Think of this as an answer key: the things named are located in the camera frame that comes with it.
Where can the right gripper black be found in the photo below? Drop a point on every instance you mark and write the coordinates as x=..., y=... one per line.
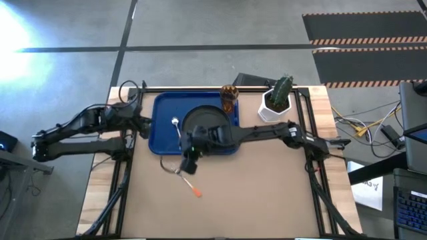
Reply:
x=207, y=140

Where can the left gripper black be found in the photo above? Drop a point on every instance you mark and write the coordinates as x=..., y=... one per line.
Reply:
x=138, y=115

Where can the blue plastic tray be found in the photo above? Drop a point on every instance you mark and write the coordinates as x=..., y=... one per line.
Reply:
x=166, y=106

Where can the black round plate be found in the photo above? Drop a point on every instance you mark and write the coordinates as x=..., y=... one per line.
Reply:
x=205, y=116

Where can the amber faceted plastic cup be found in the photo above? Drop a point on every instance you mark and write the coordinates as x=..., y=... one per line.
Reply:
x=229, y=100

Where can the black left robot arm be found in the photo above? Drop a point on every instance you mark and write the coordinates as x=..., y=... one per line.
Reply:
x=83, y=146

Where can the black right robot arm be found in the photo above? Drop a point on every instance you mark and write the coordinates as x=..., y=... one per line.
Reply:
x=267, y=131

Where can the tan table mat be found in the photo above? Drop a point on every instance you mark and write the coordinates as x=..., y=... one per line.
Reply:
x=233, y=200

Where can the white angular plant pot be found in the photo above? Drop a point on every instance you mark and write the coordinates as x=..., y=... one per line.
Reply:
x=267, y=115

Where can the black angular floor object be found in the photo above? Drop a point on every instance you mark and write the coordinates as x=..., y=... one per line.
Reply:
x=250, y=80

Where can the green cactus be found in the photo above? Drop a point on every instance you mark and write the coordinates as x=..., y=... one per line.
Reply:
x=282, y=90

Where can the grey metal desk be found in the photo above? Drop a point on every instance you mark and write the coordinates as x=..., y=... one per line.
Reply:
x=20, y=160

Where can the black device with blue light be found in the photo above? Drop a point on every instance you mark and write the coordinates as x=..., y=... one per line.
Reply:
x=8, y=141

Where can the white printed paper bag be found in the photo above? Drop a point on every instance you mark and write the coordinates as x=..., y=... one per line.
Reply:
x=367, y=196

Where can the black desk leg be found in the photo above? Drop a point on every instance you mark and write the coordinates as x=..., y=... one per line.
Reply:
x=377, y=170

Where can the black hazard-striped floor mat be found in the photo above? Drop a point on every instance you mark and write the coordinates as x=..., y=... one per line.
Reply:
x=363, y=26
x=367, y=66

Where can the black power adapter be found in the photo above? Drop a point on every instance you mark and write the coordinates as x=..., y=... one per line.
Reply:
x=390, y=133

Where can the backlit mechanical keyboard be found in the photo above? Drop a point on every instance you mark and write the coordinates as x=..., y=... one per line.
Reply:
x=412, y=211

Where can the dark grey equipment case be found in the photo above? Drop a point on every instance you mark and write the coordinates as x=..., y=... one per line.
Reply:
x=413, y=110

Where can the black-framed blue screen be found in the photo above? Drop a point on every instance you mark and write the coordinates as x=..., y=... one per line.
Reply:
x=418, y=135

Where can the black aluminium table frame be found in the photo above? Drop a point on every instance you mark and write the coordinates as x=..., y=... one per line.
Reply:
x=187, y=89

